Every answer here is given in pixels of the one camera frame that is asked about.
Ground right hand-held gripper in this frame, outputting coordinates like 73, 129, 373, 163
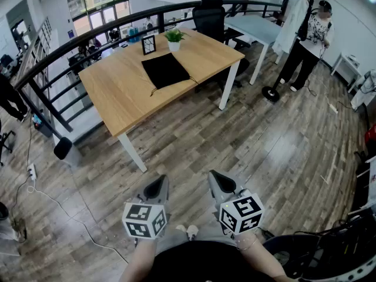
207, 170, 266, 235

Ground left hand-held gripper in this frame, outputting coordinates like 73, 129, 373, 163
122, 174, 170, 241

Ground black cloth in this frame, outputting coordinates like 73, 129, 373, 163
141, 53, 199, 97

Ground person's right forearm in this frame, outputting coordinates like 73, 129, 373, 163
233, 229, 294, 282

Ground person's left forearm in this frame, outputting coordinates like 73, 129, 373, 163
119, 236, 158, 282

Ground white table leg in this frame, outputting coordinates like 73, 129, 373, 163
117, 132, 147, 173

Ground person's grey trousers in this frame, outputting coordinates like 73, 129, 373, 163
155, 229, 239, 249

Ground thin metal bangle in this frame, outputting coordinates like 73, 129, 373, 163
236, 239, 259, 251

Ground person's black shirt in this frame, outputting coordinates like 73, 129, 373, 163
148, 240, 284, 282

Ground white waste bin black liner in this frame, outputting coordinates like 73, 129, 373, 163
53, 136, 82, 167

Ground black coat stand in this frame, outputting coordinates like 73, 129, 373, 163
261, 0, 325, 103

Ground black and white chair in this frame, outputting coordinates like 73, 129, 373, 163
263, 210, 376, 282

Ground green plant in white pot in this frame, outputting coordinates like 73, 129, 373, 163
163, 28, 189, 52

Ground red container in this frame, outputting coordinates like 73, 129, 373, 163
364, 123, 376, 146

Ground pale grey table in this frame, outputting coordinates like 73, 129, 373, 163
224, 14, 284, 86

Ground black office chair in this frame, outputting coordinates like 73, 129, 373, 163
192, 0, 251, 93

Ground small white side table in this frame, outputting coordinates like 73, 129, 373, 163
331, 51, 364, 93

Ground white coat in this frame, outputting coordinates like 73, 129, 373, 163
271, 0, 309, 55

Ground glass entrance door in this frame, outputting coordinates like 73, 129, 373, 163
65, 0, 132, 45

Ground white floor cable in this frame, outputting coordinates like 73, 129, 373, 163
27, 177, 130, 264

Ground black picture frame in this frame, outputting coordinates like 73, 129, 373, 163
141, 35, 156, 56

